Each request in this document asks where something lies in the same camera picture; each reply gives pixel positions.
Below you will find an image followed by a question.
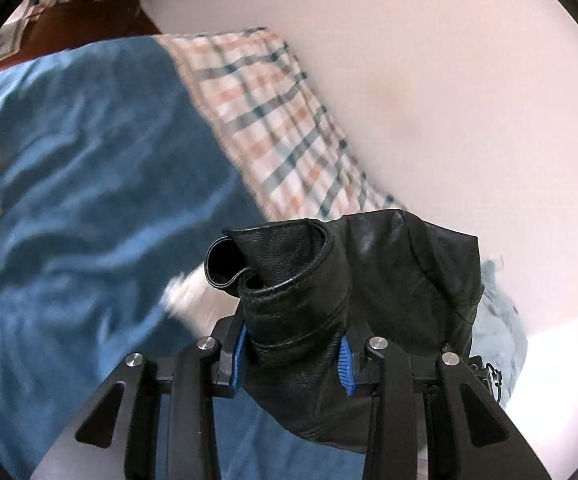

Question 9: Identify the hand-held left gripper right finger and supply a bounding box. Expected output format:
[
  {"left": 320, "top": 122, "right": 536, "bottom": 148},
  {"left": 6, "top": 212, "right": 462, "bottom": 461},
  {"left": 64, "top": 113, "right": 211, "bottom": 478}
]
[{"left": 339, "top": 335, "right": 552, "bottom": 480}]

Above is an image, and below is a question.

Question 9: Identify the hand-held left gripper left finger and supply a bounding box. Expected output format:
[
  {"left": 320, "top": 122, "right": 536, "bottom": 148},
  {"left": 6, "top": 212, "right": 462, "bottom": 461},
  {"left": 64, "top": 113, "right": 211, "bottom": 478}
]
[{"left": 31, "top": 317, "right": 250, "bottom": 480}]

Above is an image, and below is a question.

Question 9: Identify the black leather jacket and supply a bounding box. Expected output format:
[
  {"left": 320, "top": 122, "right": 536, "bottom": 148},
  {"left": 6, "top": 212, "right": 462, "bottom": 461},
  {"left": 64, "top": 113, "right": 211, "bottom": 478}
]
[{"left": 205, "top": 209, "right": 484, "bottom": 454}]

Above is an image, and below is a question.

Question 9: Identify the white knitted sweater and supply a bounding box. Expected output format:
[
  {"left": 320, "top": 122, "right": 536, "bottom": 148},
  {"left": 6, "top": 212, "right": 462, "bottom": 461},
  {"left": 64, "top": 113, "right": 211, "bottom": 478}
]
[{"left": 161, "top": 265, "right": 240, "bottom": 337}]

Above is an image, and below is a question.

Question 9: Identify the light blue quilt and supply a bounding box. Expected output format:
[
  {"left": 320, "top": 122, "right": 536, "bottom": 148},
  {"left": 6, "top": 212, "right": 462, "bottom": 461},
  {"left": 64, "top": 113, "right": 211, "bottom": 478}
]
[{"left": 469, "top": 257, "right": 529, "bottom": 409}]

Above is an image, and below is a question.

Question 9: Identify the plaid checked blanket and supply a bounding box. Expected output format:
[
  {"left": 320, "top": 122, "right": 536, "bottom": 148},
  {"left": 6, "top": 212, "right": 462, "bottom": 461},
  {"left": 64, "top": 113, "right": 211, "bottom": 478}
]
[{"left": 156, "top": 27, "right": 410, "bottom": 224}]

